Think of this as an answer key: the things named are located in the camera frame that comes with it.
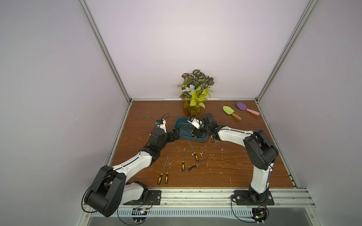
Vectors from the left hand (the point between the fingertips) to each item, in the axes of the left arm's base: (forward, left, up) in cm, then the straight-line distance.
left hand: (175, 129), depth 86 cm
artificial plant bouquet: (+29, -13, +9) cm, 33 cm away
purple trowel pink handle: (+31, -54, -13) cm, 64 cm away
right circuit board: (-41, -45, -15) cm, 63 cm away
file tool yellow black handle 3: (-13, -14, -13) cm, 23 cm away
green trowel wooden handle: (+27, -43, -14) cm, 53 cm away
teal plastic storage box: (+8, -7, -14) cm, 17 cm away
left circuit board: (-42, +18, -18) cm, 49 cm away
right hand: (+9, -13, -4) cm, 17 cm away
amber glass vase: (+25, -9, -11) cm, 29 cm away
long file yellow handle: (-23, +7, -14) cm, 28 cm away
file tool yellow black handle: (-23, +4, -13) cm, 27 cm away
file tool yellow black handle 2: (-17, -5, -12) cm, 22 cm away
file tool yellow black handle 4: (-18, -13, -12) cm, 25 cm away
